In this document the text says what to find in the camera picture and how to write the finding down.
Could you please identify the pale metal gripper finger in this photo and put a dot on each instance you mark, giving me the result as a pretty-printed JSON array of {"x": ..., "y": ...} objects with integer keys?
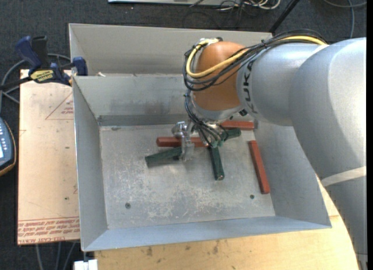
[
  {"x": 180, "y": 129},
  {"x": 190, "y": 150}
]

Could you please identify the red-brown flat block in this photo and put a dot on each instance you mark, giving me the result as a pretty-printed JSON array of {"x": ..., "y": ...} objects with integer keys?
[
  {"x": 259, "y": 166},
  {"x": 242, "y": 125},
  {"x": 167, "y": 142}
]

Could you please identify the dark green flat block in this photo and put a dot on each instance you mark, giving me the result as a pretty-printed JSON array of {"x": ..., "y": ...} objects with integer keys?
[
  {"x": 235, "y": 133},
  {"x": 161, "y": 158},
  {"x": 217, "y": 164}
]

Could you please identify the grey metal bin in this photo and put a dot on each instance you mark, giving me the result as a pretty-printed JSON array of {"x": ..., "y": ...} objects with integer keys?
[{"x": 175, "y": 199}]

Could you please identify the brown cardboard board red print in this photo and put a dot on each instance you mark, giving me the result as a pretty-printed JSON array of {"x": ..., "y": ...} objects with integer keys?
[{"x": 46, "y": 161}]

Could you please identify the black cylinder on white bracket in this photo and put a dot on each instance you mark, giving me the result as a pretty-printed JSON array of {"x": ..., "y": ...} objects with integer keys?
[{"x": 242, "y": 112}]

